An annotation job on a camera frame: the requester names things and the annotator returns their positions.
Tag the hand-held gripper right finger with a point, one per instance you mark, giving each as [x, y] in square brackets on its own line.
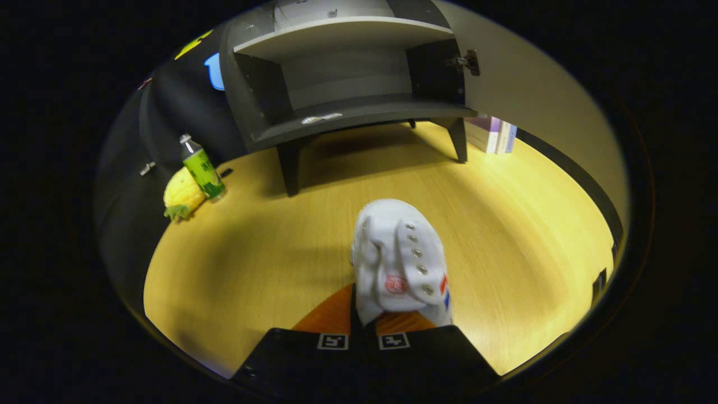
[432, 359]

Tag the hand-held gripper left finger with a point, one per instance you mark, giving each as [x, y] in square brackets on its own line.
[291, 359]

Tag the white canvas shoe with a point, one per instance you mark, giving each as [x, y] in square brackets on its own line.
[392, 252]

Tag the grey shoe cabinet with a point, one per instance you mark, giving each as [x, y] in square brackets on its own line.
[336, 112]

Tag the yellow plush toy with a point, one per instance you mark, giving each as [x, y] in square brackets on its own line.
[182, 193]

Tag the green label bottle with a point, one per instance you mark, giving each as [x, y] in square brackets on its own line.
[202, 168]

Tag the silver cloth clip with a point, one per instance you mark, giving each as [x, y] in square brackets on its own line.
[147, 168]

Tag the black backdrop cloth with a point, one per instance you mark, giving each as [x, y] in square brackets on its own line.
[168, 112]

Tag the pink cloth clip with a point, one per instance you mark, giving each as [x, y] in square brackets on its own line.
[144, 84]

